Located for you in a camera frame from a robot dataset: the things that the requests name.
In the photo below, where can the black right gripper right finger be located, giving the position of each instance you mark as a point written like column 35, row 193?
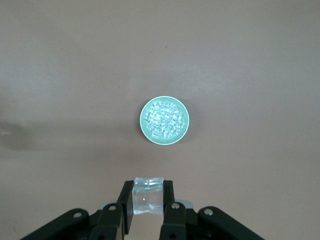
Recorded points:
column 180, row 222

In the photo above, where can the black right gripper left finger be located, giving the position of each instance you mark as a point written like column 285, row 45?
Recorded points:
column 110, row 220

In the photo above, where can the single clear ice cube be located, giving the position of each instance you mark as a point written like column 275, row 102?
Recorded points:
column 147, row 200

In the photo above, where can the pile of clear ice cubes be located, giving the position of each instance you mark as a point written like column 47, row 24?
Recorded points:
column 165, row 120

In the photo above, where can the pale green ceramic bowl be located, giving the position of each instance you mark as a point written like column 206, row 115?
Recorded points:
column 163, row 143

